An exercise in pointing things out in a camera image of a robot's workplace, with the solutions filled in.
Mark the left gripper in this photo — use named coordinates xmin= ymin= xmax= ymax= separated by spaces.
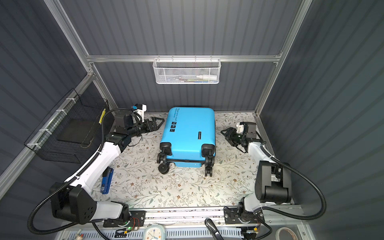
xmin=127 ymin=117 xmax=164 ymax=140

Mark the blue hardshell suitcase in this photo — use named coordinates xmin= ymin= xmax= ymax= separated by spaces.
xmin=157 ymin=107 xmax=216 ymax=177

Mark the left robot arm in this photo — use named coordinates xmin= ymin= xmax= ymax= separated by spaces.
xmin=50 ymin=109 xmax=165 ymax=225

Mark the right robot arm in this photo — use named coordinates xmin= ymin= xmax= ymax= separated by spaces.
xmin=221 ymin=122 xmax=292 ymax=223

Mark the yellow marker in basket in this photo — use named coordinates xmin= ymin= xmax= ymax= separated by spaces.
xmin=99 ymin=109 xmax=106 ymax=125

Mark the white bottle in basket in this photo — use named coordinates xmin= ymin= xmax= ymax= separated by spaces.
xmin=196 ymin=75 xmax=218 ymax=82

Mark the blue flat object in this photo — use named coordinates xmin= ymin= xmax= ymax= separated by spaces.
xmin=101 ymin=167 xmax=114 ymax=195

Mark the white tape roll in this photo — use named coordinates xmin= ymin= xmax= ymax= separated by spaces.
xmin=275 ymin=227 xmax=299 ymax=240

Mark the small white clock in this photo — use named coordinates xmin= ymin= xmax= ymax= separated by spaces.
xmin=143 ymin=224 xmax=167 ymax=240

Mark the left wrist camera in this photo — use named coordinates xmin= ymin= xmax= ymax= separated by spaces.
xmin=132 ymin=104 xmax=147 ymax=120

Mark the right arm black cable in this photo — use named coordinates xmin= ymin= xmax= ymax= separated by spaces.
xmin=254 ymin=131 xmax=327 ymax=221

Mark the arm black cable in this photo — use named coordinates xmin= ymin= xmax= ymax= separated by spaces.
xmin=254 ymin=131 xmax=327 ymax=221
xmin=26 ymin=107 xmax=142 ymax=240

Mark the white wire mesh basket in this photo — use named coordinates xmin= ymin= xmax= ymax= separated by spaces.
xmin=153 ymin=60 xmax=222 ymax=85

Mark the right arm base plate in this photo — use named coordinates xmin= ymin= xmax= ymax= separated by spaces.
xmin=223 ymin=207 xmax=265 ymax=225

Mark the black wire wall basket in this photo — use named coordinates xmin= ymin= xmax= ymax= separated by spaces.
xmin=25 ymin=91 xmax=110 ymax=164

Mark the black handle tool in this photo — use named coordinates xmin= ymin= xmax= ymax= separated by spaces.
xmin=205 ymin=218 xmax=223 ymax=240

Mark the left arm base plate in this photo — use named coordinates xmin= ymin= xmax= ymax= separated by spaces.
xmin=103 ymin=211 xmax=146 ymax=228

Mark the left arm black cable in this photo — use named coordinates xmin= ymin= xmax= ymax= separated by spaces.
xmin=26 ymin=107 xmax=142 ymax=240

